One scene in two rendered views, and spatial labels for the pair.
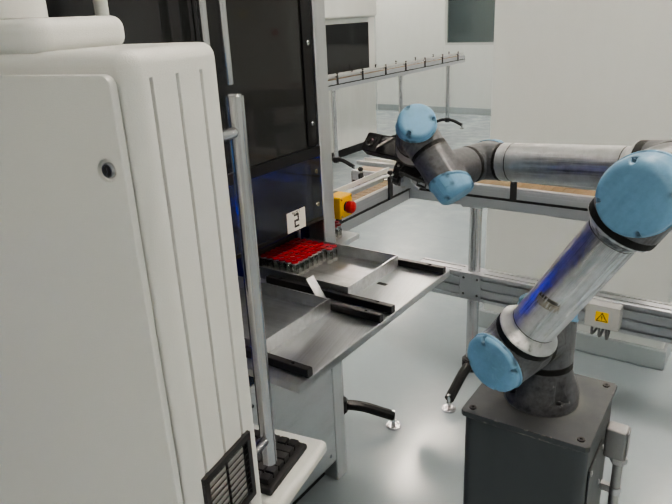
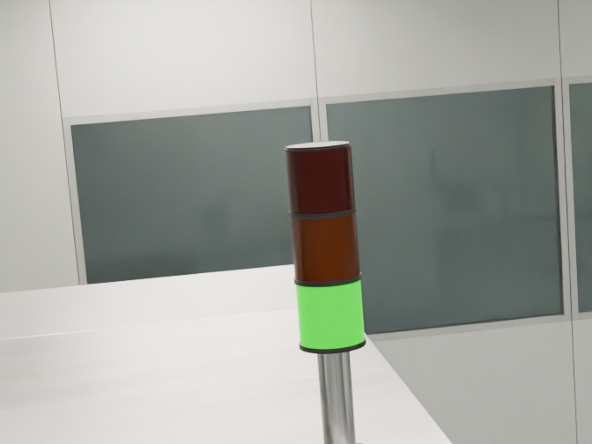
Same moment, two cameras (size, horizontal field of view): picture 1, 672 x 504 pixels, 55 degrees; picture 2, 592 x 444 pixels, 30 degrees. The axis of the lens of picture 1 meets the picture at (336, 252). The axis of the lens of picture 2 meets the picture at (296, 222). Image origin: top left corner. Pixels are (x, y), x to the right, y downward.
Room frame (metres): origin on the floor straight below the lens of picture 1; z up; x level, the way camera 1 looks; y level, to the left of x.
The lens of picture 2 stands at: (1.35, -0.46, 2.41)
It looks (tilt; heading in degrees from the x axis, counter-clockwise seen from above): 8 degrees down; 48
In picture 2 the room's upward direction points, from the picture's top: 4 degrees counter-clockwise
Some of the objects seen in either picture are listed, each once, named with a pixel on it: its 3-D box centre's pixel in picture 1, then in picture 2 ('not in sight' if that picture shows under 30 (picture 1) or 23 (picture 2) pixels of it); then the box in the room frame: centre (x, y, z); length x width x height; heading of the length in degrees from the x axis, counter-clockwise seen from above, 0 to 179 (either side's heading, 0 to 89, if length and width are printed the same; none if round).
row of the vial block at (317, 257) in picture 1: (311, 260); not in sight; (1.74, 0.07, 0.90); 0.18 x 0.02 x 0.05; 144
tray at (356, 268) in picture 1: (323, 265); not in sight; (1.72, 0.04, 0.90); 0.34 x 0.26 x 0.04; 54
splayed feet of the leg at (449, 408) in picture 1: (470, 371); not in sight; (2.46, -0.57, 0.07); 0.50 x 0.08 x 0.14; 144
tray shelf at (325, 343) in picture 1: (308, 300); not in sight; (1.54, 0.08, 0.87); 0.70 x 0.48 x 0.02; 144
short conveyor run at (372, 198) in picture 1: (350, 199); not in sight; (2.30, -0.06, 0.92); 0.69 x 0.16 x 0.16; 144
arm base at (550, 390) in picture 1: (542, 376); not in sight; (1.17, -0.42, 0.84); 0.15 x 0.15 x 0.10
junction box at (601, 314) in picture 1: (603, 314); not in sight; (2.10, -0.96, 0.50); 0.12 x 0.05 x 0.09; 54
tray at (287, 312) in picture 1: (243, 310); not in sight; (1.44, 0.23, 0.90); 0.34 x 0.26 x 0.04; 54
